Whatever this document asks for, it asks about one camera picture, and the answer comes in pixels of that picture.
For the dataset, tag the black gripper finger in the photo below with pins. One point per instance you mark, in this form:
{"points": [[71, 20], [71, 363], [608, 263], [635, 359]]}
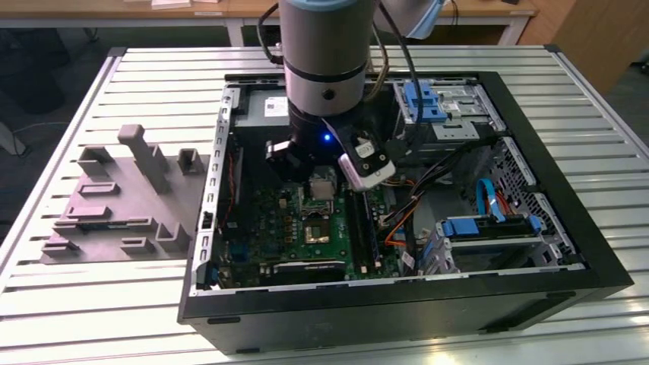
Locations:
{"points": [[287, 163]]}

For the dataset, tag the CPU with silver top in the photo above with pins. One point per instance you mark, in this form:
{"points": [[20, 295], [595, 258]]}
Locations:
{"points": [[323, 190]]}

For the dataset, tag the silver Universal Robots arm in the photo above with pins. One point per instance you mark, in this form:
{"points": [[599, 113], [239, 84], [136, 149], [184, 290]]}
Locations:
{"points": [[324, 45]]}

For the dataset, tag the CPU socket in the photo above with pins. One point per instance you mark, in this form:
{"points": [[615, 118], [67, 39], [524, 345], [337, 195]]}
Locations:
{"points": [[316, 233]]}

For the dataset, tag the grey power supply unit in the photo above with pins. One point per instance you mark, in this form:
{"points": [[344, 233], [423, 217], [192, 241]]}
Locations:
{"points": [[253, 159]]}

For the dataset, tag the green motherboard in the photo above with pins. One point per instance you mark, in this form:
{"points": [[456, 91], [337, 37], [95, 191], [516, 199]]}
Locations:
{"points": [[273, 228]]}

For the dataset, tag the black RAM slot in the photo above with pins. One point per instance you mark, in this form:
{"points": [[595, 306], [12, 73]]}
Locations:
{"points": [[371, 228], [356, 228]]}

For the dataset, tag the empty blue drive carrier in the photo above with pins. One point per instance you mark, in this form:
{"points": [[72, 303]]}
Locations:
{"points": [[431, 110]]}

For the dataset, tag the black graphics card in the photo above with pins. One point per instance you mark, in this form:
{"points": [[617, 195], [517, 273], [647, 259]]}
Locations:
{"points": [[309, 268]]}

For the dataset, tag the silver disk bay cage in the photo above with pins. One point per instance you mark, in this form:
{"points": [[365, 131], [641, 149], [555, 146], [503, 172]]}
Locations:
{"points": [[456, 131]]}

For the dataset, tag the blue port connector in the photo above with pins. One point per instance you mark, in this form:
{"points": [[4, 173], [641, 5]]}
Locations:
{"points": [[213, 275]]}

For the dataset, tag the grey parts rack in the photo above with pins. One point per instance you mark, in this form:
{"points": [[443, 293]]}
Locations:
{"points": [[136, 228]]}

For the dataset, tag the hard disk in blue carrier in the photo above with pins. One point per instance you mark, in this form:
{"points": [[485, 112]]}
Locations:
{"points": [[464, 227]]}

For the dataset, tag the green RAM stick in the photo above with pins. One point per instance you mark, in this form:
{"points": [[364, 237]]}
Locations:
{"points": [[102, 227]]}

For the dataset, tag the black PC case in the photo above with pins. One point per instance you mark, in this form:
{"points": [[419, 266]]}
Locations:
{"points": [[355, 323]]}

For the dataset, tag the silver drive cage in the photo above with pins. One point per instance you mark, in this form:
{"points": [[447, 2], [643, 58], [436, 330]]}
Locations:
{"points": [[497, 240]]}

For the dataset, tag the white box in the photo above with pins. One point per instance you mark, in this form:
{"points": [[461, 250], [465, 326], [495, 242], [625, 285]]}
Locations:
{"points": [[170, 4]]}

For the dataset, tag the wooden desk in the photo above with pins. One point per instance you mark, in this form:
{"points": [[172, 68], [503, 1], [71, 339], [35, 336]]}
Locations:
{"points": [[487, 9]]}

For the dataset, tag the wooden cabinet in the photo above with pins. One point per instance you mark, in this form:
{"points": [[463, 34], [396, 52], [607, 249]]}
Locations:
{"points": [[593, 38]]}

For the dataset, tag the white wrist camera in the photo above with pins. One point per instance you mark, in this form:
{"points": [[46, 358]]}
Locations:
{"points": [[372, 176]]}

